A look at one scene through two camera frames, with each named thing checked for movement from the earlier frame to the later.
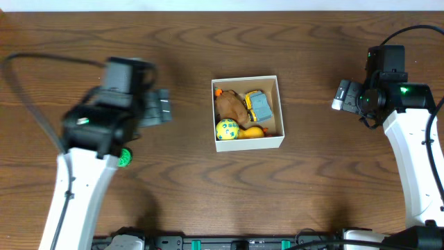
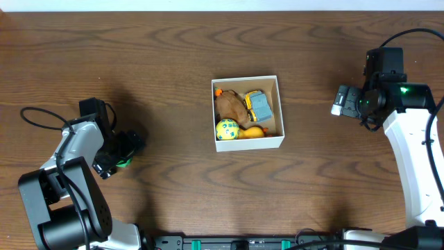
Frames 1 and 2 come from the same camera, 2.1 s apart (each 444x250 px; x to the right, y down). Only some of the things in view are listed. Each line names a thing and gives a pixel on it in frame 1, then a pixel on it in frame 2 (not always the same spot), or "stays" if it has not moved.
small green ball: x=125 y=157 stays
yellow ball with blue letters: x=227 y=129 stays
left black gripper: x=139 y=107 → x=113 y=160
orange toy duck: x=252 y=132 stays
